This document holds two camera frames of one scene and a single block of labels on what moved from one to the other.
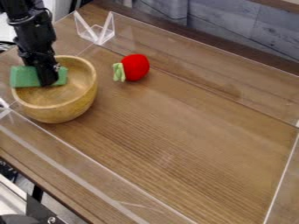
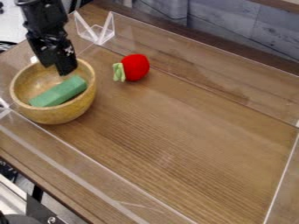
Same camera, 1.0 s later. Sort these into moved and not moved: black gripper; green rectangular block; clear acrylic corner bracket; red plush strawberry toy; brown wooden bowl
Moved: green rectangular block; black gripper
Not moved: clear acrylic corner bracket; brown wooden bowl; red plush strawberry toy
